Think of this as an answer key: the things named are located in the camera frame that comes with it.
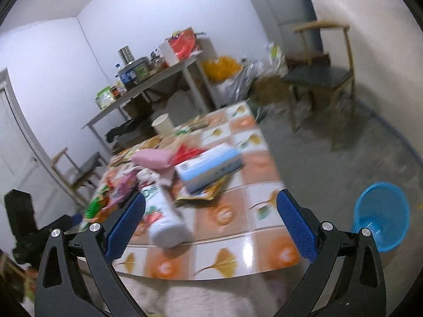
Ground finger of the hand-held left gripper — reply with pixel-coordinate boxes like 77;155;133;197
38;214;82;236

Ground blue and white carton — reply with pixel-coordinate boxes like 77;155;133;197
174;143;244;194

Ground green packet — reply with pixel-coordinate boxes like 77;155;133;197
95;86;115;108

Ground blue plastic basket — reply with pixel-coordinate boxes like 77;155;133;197
352;181;411;253

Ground yellow snack packet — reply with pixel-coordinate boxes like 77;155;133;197
174;174;232;203

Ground bottle with blue label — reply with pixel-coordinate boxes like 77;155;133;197
116;64;133;90

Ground white paper cup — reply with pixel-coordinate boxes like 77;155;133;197
151;114;175;137

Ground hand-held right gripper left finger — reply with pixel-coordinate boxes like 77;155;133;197
35;192;146;317

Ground cardboard box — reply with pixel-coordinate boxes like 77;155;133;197
254;75;292;105

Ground red plastic bag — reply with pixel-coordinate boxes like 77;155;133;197
168;28;203;62

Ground red packet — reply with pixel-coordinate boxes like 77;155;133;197
171;144;206;166

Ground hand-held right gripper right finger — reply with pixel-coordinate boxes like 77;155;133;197
274;189;387;317

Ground wooden chair with dark seat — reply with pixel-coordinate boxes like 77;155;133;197
283;21;358;133
50;147;110;206

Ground steel canister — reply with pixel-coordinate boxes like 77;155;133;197
118;46;135;65

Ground green snack bag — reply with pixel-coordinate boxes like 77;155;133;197
84;185;113;222

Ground clear plastic bag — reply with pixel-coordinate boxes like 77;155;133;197
216;62;265;107

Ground white bottle with red cap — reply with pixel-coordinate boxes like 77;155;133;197
138;169;195;248

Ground yellow plastic bag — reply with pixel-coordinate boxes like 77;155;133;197
201;56;242;82

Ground round cooker pot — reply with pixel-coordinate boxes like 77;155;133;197
118;57;150;86

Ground dark cloth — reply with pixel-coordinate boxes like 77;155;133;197
105;118;157;143

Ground white side table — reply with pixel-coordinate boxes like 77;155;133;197
81;54;213;146

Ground pink packet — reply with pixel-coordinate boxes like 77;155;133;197
131;148;176;173

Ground shaggy rug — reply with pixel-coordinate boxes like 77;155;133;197
79;264;298;317

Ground white box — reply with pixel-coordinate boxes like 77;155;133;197
159;41;181;67

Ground white door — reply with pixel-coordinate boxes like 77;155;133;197
0;69;77;213

